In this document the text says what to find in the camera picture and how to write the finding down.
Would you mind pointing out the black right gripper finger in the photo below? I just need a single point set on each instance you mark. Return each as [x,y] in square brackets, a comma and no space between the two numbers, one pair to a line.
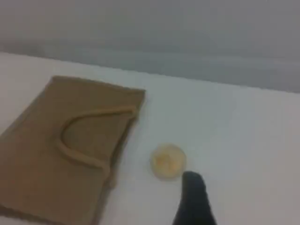
[194,204]

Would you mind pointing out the round egg yolk pastry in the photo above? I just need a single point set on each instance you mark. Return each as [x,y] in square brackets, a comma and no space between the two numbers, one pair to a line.
[167,162]

